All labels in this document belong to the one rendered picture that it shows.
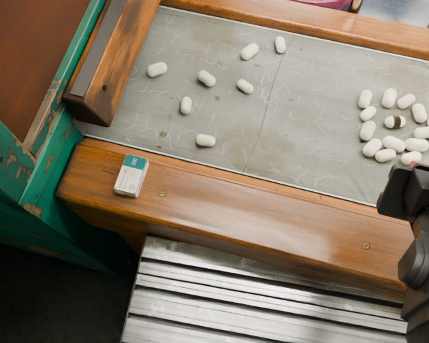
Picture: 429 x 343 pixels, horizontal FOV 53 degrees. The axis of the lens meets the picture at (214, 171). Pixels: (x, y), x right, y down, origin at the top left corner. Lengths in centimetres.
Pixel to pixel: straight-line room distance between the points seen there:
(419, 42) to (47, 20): 62
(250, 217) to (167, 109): 24
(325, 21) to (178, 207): 44
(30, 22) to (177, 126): 28
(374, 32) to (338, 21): 7
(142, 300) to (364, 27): 62
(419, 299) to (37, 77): 52
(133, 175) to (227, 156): 16
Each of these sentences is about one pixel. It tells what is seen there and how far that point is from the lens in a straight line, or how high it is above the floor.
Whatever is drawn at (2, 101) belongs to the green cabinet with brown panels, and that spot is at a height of 95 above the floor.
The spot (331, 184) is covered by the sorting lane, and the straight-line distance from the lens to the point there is 72.
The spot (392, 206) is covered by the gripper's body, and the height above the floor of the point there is 90.
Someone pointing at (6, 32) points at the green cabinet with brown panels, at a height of 100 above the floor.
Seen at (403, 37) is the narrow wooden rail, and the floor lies 76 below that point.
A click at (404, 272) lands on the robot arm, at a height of 102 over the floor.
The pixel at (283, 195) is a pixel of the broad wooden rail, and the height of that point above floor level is 76.
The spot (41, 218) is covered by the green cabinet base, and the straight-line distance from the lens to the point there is 71.
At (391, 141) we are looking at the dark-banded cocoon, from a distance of 76.
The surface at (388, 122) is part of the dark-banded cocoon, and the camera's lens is 78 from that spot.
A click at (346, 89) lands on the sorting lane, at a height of 74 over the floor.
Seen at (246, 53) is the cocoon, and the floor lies 76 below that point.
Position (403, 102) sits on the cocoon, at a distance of 80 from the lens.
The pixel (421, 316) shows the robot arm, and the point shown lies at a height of 104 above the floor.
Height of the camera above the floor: 139
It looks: 68 degrees down
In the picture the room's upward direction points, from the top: 1 degrees counter-clockwise
